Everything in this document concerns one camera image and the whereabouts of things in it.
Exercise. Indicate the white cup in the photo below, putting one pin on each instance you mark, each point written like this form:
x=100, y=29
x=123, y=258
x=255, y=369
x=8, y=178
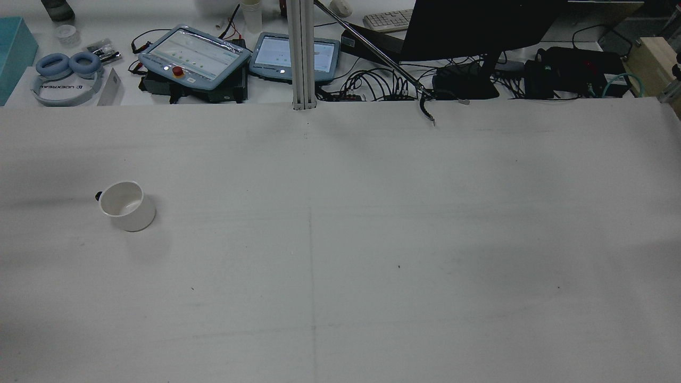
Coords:
x=134, y=218

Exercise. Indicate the flat black case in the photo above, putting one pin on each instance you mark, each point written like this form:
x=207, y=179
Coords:
x=367, y=49

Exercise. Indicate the metal rod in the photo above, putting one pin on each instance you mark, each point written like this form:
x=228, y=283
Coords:
x=372, y=47

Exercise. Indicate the small robot teach pendant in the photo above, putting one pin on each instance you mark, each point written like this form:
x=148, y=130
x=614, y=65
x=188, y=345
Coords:
x=274, y=56

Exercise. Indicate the black equipment box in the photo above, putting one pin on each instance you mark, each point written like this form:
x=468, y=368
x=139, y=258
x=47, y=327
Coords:
x=223, y=91

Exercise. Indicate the black monitor stand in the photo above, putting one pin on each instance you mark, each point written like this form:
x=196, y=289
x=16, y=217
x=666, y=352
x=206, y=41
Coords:
x=468, y=85

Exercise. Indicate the beige keyboard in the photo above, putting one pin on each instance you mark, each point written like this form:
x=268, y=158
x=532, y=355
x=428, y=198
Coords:
x=388, y=20

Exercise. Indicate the white computer mouse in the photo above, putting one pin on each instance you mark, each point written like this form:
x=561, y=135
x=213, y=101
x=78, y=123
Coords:
x=341, y=7

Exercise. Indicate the large robot teach pendant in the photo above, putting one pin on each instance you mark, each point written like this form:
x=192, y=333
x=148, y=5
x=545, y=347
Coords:
x=197, y=56

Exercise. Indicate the black monitor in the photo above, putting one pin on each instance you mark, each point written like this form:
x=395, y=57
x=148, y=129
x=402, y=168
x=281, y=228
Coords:
x=479, y=26

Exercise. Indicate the white card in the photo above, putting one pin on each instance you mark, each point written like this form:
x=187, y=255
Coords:
x=110, y=88

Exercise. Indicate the black electronics box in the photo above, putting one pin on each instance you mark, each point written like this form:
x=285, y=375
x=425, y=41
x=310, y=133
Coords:
x=574, y=69

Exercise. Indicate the small plastic packet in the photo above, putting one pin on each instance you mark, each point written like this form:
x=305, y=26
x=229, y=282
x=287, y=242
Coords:
x=104, y=50

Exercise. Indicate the light blue headphones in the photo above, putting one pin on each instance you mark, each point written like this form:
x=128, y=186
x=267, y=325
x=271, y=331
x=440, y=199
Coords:
x=56, y=65

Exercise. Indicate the clear tape roll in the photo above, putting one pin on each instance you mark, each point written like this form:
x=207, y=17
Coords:
x=67, y=34

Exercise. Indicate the black bottle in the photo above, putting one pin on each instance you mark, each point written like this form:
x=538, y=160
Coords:
x=57, y=8

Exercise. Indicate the wooden box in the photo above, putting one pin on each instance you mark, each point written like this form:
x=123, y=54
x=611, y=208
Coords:
x=657, y=66

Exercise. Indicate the teal box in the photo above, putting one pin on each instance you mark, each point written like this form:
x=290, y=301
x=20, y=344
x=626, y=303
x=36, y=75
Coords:
x=15, y=58

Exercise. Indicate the aluminium profile post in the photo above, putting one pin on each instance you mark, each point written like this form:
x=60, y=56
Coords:
x=301, y=53

